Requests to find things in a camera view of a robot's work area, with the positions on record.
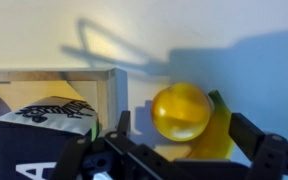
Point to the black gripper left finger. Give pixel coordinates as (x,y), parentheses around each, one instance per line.
(124,123)

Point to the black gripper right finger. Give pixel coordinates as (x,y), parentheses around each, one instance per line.
(247,136)

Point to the round yellow toy fruit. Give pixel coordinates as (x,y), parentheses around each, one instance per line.
(181,112)

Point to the yellow toy banana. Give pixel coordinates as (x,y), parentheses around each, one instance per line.
(215,142)

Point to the dark blue letter cube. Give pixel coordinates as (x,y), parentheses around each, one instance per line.
(33,137)

